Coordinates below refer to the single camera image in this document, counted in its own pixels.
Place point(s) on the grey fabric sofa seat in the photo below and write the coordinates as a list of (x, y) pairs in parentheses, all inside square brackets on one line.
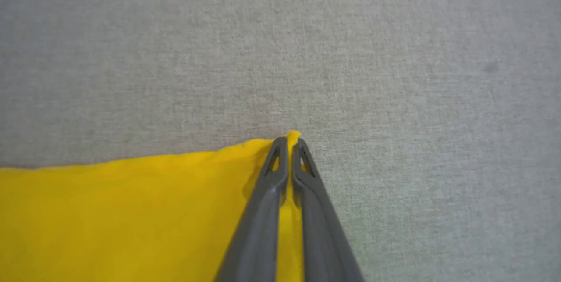
[(280, 54)]

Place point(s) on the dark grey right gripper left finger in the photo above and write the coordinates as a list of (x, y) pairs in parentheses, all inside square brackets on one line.
[(258, 220)]

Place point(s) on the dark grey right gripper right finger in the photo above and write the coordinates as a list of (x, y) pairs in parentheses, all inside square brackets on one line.
[(322, 229)]

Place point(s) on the yellow garment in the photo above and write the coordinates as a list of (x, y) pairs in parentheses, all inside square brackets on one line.
[(114, 220)]

